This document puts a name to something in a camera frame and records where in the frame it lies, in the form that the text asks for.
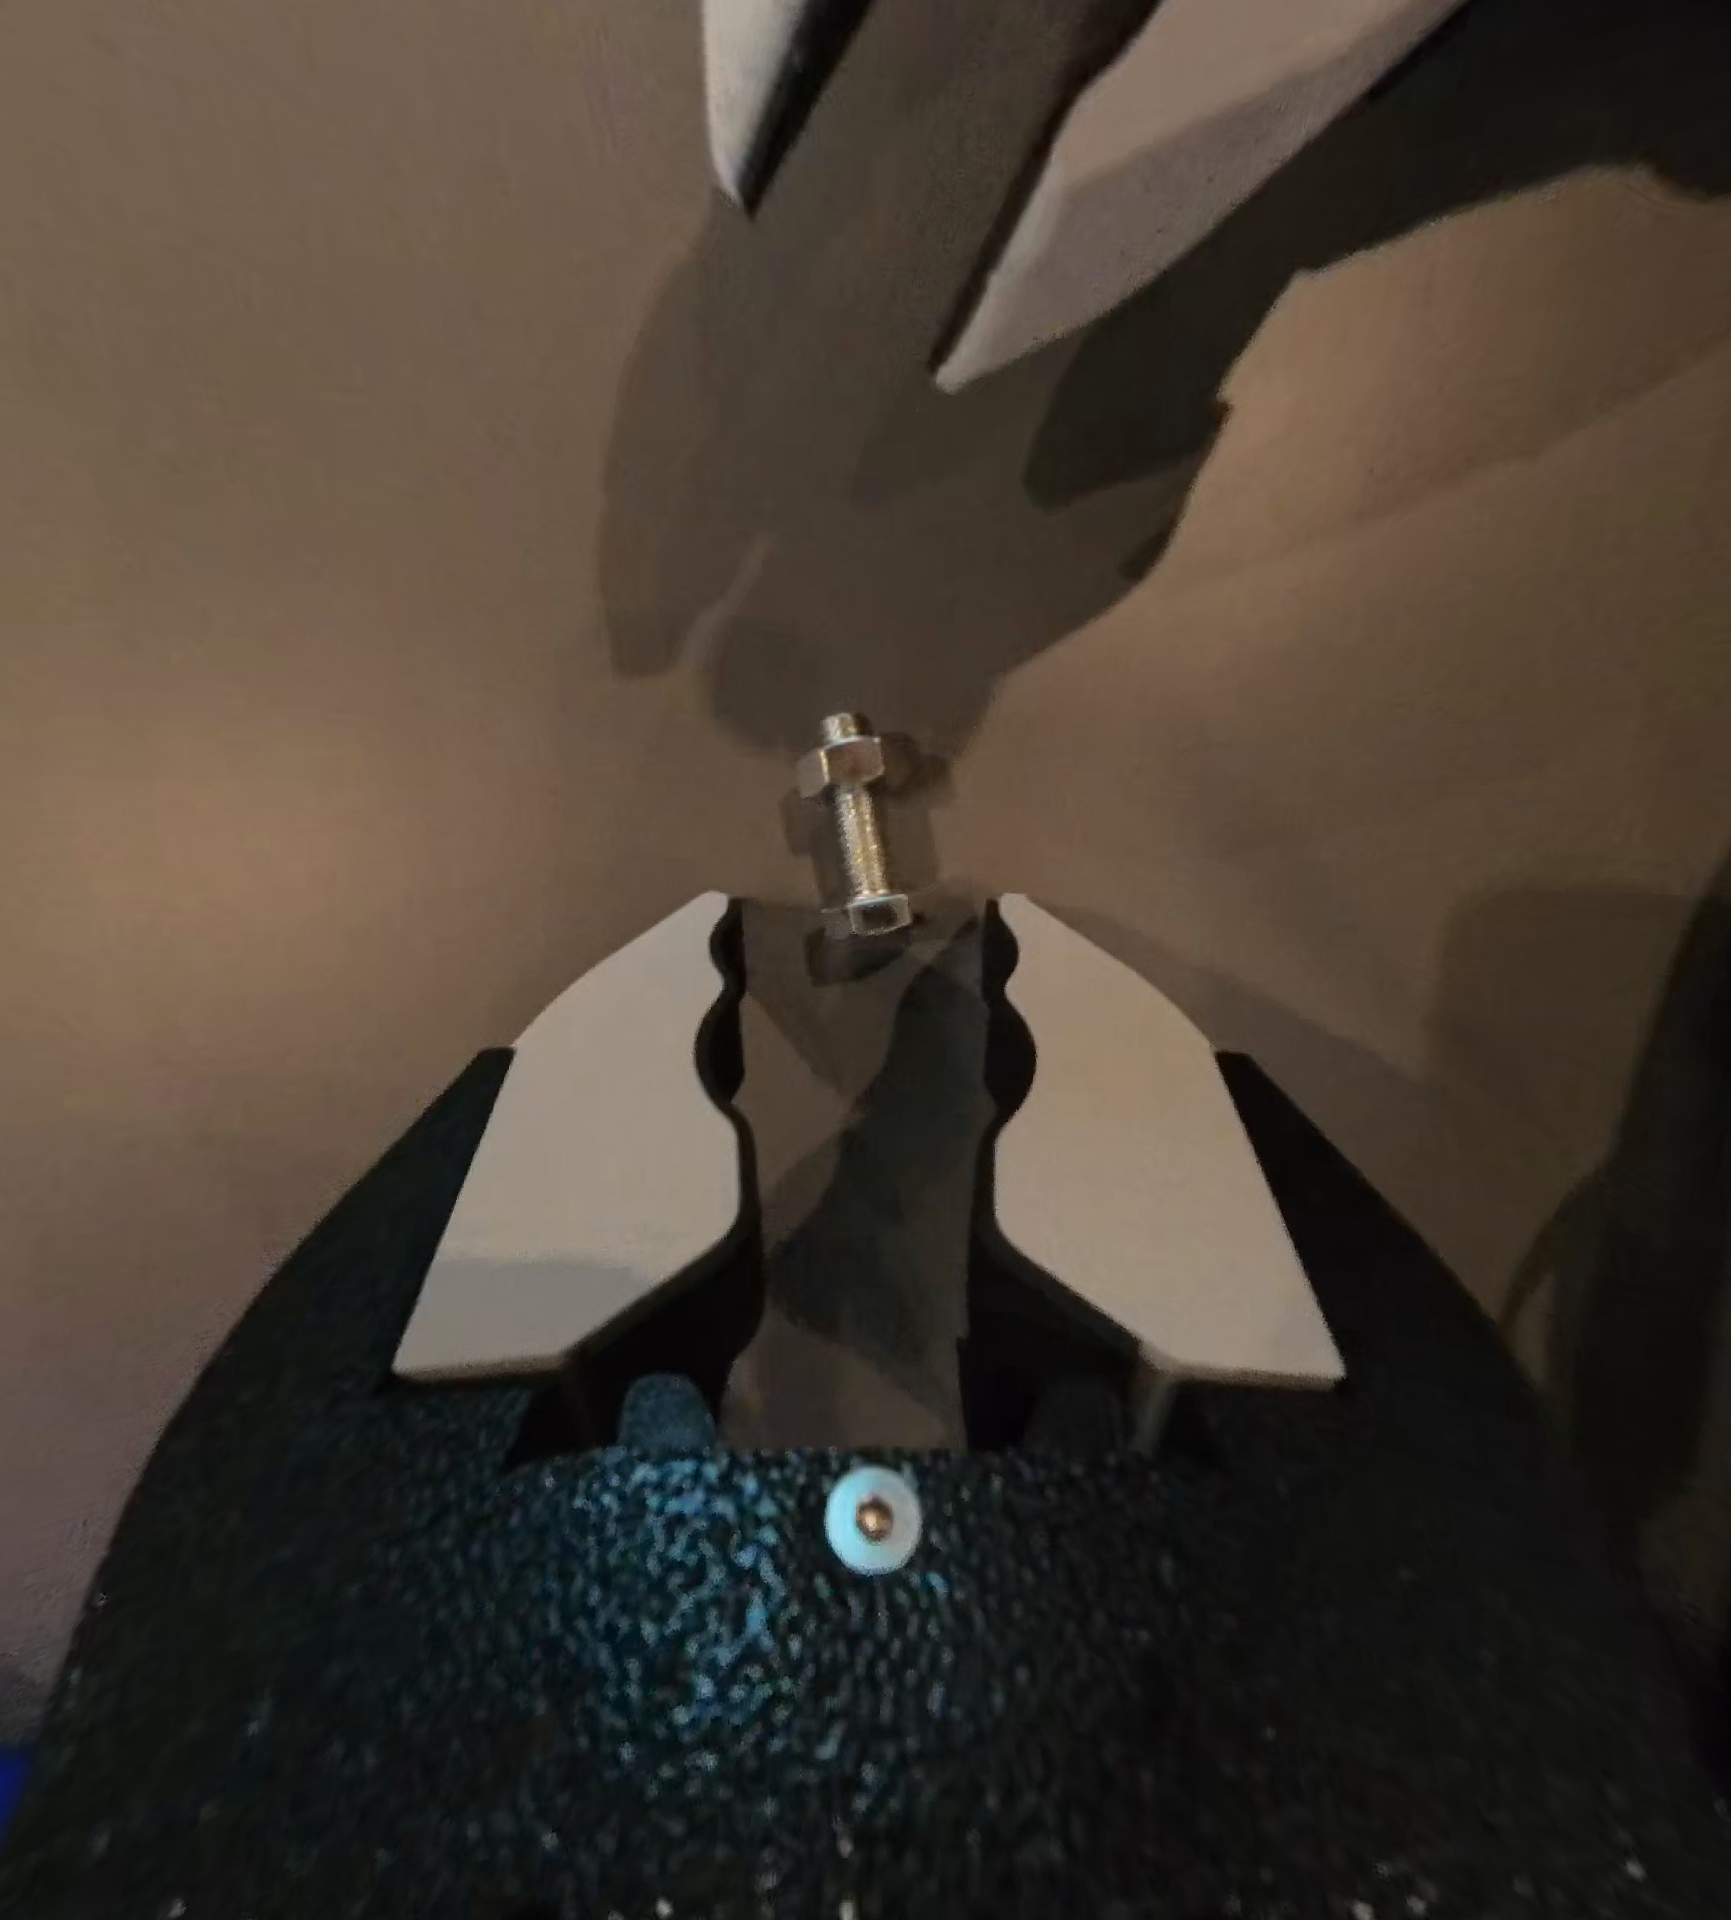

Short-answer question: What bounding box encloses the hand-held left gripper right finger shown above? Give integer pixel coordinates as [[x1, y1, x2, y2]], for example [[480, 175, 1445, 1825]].
[[981, 889, 1349, 1398]]

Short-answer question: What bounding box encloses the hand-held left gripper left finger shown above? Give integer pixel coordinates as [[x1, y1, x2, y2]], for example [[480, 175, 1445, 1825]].
[[392, 889, 765, 1390]]

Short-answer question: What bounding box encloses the silver hex bolt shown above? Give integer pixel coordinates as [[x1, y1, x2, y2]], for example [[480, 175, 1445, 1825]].
[[799, 708, 915, 948]]

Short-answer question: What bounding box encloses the silver hex nut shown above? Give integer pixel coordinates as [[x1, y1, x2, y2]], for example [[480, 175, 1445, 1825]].
[[793, 731, 909, 808]]

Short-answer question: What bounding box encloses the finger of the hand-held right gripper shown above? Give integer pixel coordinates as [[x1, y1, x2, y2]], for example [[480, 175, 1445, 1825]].
[[700, 0, 867, 222], [931, 0, 1467, 396]]

